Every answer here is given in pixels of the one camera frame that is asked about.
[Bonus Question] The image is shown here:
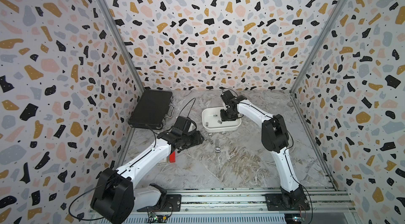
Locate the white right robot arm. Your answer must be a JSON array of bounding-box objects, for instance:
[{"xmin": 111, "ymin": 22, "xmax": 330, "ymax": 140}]
[{"xmin": 220, "ymin": 90, "xmax": 311, "ymax": 210}]

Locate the black tool case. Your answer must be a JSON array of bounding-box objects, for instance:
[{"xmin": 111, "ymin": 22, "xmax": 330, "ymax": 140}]
[{"xmin": 128, "ymin": 90, "xmax": 174, "ymax": 130}]

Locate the white plastic storage box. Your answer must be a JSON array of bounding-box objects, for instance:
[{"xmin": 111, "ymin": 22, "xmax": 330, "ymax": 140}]
[{"xmin": 201, "ymin": 107, "xmax": 242, "ymax": 133}]

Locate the red rectangular block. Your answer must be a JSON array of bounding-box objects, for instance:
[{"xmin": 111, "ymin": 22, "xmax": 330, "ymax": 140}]
[{"xmin": 169, "ymin": 152, "xmax": 176, "ymax": 163}]

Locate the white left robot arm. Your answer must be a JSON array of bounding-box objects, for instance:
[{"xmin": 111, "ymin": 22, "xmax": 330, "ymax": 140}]
[{"xmin": 90, "ymin": 116, "xmax": 204, "ymax": 224}]

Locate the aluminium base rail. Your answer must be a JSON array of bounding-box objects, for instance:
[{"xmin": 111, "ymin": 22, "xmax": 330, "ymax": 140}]
[{"xmin": 125, "ymin": 187, "xmax": 361, "ymax": 224}]

